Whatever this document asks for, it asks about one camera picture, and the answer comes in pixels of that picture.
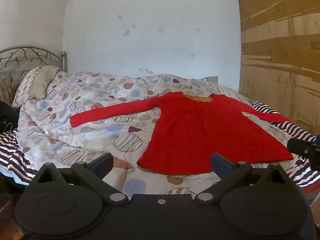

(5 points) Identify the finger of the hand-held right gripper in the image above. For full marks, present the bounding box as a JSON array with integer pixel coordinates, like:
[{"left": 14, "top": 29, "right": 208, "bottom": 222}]
[{"left": 287, "top": 135, "right": 320, "bottom": 172}]

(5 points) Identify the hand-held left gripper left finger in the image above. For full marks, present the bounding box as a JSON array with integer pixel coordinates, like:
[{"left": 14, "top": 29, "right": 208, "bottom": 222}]
[{"left": 30, "top": 152, "right": 129, "bottom": 204}]

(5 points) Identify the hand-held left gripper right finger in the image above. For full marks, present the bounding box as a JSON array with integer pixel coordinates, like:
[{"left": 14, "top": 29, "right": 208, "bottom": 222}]
[{"left": 195, "top": 152, "right": 292, "bottom": 204}]

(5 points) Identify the red long-sleeve sweater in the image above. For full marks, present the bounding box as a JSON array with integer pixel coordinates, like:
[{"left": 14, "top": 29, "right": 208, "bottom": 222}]
[{"left": 69, "top": 91, "right": 297, "bottom": 175}]

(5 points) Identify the patterned white quilt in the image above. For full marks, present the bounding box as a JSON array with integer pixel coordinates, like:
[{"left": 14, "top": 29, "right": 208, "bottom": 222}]
[{"left": 17, "top": 71, "right": 300, "bottom": 196}]

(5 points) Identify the black white striped sheet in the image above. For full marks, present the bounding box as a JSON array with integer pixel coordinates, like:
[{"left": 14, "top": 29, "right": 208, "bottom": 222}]
[{"left": 0, "top": 99, "right": 320, "bottom": 193}]

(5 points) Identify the wooden plywood board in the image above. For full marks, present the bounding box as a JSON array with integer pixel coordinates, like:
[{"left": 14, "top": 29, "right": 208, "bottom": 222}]
[{"left": 235, "top": 0, "right": 320, "bottom": 140}]

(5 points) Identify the patterned pillow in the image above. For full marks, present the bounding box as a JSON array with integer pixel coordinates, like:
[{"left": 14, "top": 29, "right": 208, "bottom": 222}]
[{"left": 12, "top": 66, "right": 62, "bottom": 108}]

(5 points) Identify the black bag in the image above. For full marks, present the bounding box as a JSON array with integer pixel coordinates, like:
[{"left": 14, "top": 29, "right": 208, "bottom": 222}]
[{"left": 0, "top": 101, "right": 19, "bottom": 132}]

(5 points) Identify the metal bed headboard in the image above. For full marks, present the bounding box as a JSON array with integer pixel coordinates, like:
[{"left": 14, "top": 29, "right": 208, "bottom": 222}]
[{"left": 0, "top": 45, "right": 68, "bottom": 103}]

